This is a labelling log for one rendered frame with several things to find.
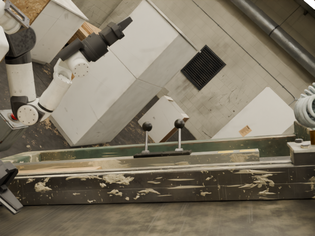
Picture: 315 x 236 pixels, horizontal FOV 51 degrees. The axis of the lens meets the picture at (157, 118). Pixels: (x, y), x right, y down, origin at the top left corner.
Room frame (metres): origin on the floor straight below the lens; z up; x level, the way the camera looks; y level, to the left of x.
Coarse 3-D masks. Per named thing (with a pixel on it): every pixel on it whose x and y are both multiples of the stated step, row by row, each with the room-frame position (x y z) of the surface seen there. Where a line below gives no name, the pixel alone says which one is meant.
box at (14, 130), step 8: (0, 112) 1.34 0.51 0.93; (8, 112) 1.39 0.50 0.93; (0, 120) 1.33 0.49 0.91; (8, 120) 1.34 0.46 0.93; (16, 120) 1.39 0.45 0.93; (0, 128) 1.33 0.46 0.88; (8, 128) 1.33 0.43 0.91; (16, 128) 1.35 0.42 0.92; (24, 128) 1.41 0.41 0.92; (0, 136) 1.33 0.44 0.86; (8, 136) 1.34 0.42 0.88; (16, 136) 1.41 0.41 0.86; (0, 144) 1.33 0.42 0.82; (8, 144) 1.40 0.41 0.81
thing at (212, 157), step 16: (64, 160) 1.15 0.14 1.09; (80, 160) 1.13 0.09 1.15; (96, 160) 1.10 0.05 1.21; (112, 160) 1.09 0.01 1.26; (128, 160) 1.09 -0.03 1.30; (144, 160) 1.08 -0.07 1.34; (160, 160) 1.08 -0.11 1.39; (176, 160) 1.08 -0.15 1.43; (192, 160) 1.07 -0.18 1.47; (208, 160) 1.07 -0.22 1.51; (224, 160) 1.06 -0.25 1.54; (240, 160) 1.06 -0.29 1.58; (256, 160) 1.06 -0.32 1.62
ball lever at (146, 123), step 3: (144, 123) 1.16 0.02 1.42; (147, 123) 1.16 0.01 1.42; (150, 123) 1.17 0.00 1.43; (144, 126) 1.15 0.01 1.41; (147, 126) 1.15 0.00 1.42; (150, 126) 1.16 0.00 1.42; (144, 129) 1.15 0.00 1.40; (147, 129) 1.15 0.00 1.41; (150, 129) 1.16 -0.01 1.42; (147, 132) 1.15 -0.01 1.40; (147, 135) 1.15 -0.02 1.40; (147, 138) 1.14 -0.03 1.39; (147, 141) 1.13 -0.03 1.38; (147, 144) 1.13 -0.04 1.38; (147, 147) 1.12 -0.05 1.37; (147, 150) 1.11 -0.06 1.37; (144, 153) 1.10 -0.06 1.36; (147, 153) 1.10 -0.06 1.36
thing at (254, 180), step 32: (288, 160) 0.74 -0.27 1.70; (32, 192) 0.73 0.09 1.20; (64, 192) 0.72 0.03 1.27; (96, 192) 0.72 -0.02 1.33; (128, 192) 0.71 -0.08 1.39; (160, 192) 0.70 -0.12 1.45; (192, 192) 0.70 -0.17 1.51; (224, 192) 0.69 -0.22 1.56; (256, 192) 0.69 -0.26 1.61; (288, 192) 0.68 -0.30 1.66
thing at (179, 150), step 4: (176, 120) 1.15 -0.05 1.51; (180, 120) 1.15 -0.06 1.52; (176, 124) 1.15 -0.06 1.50; (180, 124) 1.14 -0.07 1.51; (184, 124) 1.16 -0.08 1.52; (180, 128) 1.15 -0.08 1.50; (180, 132) 1.14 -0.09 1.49; (180, 136) 1.13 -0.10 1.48; (180, 140) 1.12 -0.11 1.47; (180, 144) 1.12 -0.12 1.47; (176, 148) 1.10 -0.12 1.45; (180, 148) 1.10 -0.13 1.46
